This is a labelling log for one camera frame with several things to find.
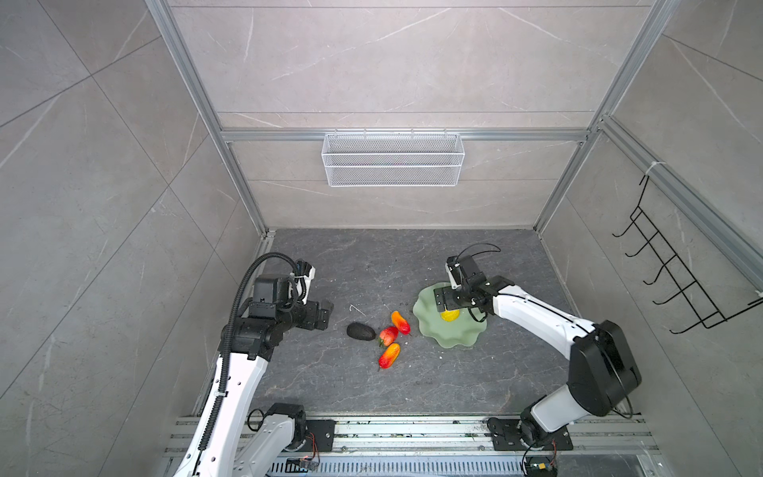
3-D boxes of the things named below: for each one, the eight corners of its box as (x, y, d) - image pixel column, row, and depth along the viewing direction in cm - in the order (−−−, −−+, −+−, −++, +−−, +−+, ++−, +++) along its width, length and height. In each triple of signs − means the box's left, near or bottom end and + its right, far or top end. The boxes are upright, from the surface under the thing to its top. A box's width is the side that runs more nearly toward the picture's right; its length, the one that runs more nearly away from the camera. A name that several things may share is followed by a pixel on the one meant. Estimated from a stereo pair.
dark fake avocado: (347, 336, 93) (345, 331, 89) (351, 326, 95) (350, 320, 92) (372, 344, 91) (371, 338, 88) (376, 333, 93) (375, 327, 90)
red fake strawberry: (376, 344, 91) (375, 338, 88) (389, 326, 94) (389, 321, 91) (386, 351, 89) (386, 346, 86) (399, 333, 93) (399, 328, 90)
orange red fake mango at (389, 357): (377, 364, 87) (377, 360, 85) (393, 345, 91) (393, 340, 89) (387, 372, 86) (387, 368, 83) (402, 352, 90) (403, 348, 87)
